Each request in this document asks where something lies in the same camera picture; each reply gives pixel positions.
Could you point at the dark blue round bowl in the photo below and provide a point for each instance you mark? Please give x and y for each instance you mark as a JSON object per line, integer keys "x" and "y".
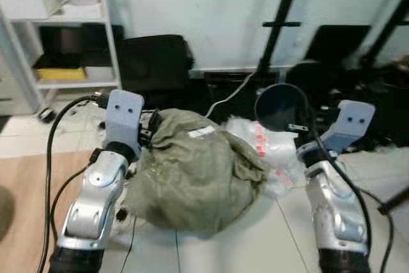
{"x": 276, "y": 107}

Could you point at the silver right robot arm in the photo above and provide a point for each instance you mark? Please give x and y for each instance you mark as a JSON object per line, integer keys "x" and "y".
{"x": 332, "y": 196}

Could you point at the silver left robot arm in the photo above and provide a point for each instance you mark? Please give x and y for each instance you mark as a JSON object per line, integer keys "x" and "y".
{"x": 96, "y": 187}

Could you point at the clear plastic bag red print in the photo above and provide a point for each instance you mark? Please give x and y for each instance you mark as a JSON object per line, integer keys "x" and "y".
{"x": 271, "y": 155}

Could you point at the olive green woven sack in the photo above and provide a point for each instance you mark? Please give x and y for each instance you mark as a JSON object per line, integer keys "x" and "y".
{"x": 192, "y": 171}

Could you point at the black square case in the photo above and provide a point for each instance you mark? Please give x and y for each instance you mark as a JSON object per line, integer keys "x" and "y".
{"x": 156, "y": 62}

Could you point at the white metal shelf rack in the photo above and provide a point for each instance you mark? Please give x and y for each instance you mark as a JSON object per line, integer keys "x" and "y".
{"x": 110, "y": 43}

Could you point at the small black caster wheel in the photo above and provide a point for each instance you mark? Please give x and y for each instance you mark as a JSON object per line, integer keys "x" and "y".
{"x": 46, "y": 115}

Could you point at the black tripod stand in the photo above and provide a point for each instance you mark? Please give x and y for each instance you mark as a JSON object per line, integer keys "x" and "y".
{"x": 281, "y": 23}

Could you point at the yellow flat box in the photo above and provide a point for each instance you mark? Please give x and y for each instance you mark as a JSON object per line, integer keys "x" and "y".
{"x": 59, "y": 72}

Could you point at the black slanted stand leg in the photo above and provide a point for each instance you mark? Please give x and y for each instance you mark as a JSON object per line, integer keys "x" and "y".
{"x": 386, "y": 27}

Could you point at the black open box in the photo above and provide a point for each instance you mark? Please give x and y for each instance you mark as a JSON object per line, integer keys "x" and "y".
{"x": 64, "y": 39}

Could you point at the white storage box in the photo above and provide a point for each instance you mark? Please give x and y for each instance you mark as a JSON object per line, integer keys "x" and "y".
{"x": 22, "y": 3}

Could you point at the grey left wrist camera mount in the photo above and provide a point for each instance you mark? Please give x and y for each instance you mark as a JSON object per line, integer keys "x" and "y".
{"x": 123, "y": 116}

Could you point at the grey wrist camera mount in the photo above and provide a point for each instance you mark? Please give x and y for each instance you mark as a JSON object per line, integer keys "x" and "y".
{"x": 353, "y": 123}
{"x": 123, "y": 116}

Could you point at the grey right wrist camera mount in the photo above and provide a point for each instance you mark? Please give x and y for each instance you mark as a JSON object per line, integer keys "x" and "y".
{"x": 353, "y": 123}

